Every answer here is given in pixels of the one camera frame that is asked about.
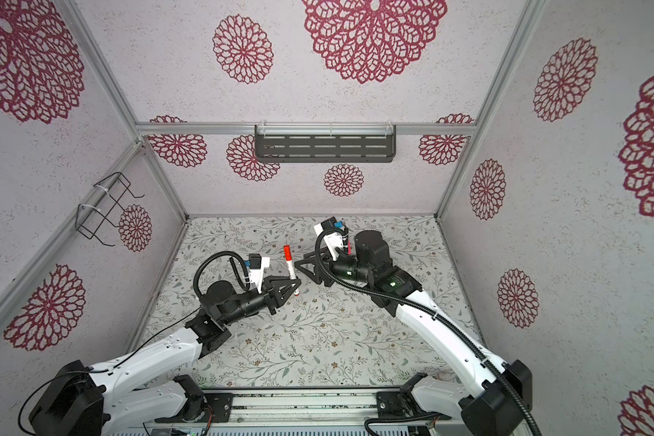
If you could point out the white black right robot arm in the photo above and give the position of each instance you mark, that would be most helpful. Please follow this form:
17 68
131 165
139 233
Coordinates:
452 349

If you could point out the dark grey wall shelf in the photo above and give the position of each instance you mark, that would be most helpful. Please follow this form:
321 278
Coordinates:
325 145

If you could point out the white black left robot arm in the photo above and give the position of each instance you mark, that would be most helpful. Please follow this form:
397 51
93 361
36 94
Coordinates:
112 396

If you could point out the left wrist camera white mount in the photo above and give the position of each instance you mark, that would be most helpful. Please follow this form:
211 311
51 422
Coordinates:
257 265

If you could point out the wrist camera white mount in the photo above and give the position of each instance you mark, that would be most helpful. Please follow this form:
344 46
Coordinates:
336 242
257 265

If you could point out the black wire wall basket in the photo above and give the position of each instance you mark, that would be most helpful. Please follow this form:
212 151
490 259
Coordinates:
92 217

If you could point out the white red marker pen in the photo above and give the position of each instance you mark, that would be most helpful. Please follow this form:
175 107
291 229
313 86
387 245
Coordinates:
293 275

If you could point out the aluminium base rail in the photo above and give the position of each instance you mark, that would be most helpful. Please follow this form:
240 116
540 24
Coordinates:
312 407

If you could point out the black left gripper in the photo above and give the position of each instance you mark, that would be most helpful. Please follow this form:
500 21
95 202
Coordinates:
271 287

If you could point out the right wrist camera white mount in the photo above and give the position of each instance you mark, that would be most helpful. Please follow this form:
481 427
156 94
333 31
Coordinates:
336 242

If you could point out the red pen cap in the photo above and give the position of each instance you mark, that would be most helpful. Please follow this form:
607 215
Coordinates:
287 253

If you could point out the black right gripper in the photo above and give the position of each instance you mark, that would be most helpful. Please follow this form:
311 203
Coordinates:
318 278

